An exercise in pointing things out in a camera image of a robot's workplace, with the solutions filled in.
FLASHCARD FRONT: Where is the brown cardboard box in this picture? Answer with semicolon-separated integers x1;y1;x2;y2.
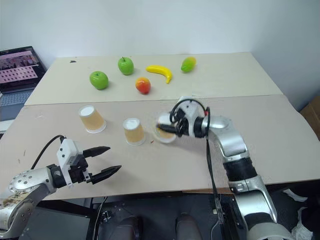
299;96;320;141

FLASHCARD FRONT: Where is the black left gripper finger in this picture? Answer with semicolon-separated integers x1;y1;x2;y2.
82;146;111;159
91;164;123;186

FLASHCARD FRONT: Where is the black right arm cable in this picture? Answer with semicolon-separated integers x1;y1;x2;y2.
170;98;224;226

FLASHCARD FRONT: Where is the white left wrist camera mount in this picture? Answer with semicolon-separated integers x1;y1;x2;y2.
56;138;84;189

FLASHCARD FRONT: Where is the open laptop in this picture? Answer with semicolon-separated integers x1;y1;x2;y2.
0;45;48;115

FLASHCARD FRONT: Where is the yellow toy banana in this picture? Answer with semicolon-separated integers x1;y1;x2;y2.
145;64;174;85

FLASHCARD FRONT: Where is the white paper scrap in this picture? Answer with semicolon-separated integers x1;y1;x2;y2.
281;188;309;204

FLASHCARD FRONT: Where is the thin white cable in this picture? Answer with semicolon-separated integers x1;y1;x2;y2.
95;196;109;227

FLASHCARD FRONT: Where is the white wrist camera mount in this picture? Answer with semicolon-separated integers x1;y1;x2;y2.
177;95;201;137
56;138;84;189

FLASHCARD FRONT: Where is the green toy apple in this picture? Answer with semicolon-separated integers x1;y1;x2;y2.
89;70;110;91
117;56;135;76

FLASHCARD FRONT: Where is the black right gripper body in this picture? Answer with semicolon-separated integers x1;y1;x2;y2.
174;109;189;138

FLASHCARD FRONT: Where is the crumpled white paper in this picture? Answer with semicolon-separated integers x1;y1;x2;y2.
291;206;315;240

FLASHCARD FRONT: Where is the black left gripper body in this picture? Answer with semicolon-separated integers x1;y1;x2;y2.
66;154;93;186

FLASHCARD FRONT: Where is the red orange toy peach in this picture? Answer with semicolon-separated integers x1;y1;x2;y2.
135;76;152;95

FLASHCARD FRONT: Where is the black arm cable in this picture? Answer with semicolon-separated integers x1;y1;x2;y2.
30;134;67;171
170;98;224;226

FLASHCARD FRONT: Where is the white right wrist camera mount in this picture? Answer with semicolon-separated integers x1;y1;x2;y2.
177;95;201;137

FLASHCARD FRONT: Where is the dark rounded shape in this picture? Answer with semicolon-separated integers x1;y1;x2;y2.
114;215;144;240
175;212;202;240

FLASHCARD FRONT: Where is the green yellow toy mango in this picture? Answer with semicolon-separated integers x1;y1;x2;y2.
180;56;197;74

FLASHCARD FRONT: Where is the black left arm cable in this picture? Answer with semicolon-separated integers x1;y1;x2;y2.
30;134;67;171

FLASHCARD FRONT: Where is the tan paper cup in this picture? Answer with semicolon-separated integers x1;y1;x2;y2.
152;113;176;144
122;117;146;147
77;105;107;134

